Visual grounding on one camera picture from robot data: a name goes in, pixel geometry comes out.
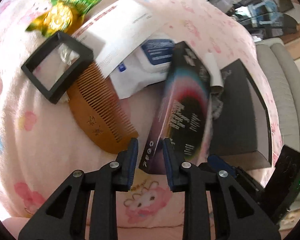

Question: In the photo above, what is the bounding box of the black cardboard shoe box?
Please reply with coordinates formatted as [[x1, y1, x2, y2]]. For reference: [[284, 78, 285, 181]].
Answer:
[[209, 60, 272, 171]]

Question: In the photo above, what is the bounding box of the black rainbow screen protector box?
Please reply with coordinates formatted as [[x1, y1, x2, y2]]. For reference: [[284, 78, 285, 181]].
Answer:
[[139, 41, 210, 174]]

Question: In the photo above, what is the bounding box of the alcohol wipes pack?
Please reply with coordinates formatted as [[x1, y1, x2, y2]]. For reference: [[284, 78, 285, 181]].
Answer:
[[110, 33, 175, 99]]

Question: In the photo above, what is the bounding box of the pink cartoon print bedspread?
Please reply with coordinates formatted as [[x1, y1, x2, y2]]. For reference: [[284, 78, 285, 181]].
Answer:
[[0, 0, 283, 217]]

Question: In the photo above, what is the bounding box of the white cardboard tube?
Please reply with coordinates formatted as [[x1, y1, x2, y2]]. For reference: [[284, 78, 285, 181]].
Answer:
[[204, 53, 224, 94]]

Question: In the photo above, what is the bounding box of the grey upholstered headboard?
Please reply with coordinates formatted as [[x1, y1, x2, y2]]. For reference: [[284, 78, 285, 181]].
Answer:
[[256, 38, 300, 152]]

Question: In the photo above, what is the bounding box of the brown wooden comb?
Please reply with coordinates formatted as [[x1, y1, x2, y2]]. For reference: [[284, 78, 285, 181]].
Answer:
[[66, 63, 138, 154]]

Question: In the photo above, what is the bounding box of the white paper envelope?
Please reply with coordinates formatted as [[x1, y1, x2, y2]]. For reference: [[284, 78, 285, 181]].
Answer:
[[72, 0, 164, 78]]

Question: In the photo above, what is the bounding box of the black glass display cabinet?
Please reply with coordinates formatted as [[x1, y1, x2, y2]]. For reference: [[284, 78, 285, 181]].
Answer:
[[209, 0, 298, 40]]

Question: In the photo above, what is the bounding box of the green yellow snack packet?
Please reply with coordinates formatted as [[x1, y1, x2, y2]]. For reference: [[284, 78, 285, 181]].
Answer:
[[26, 0, 102, 37]]

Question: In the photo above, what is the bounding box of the small black square frame box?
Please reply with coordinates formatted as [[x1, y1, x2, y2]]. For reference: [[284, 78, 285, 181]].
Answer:
[[21, 31, 94, 104]]

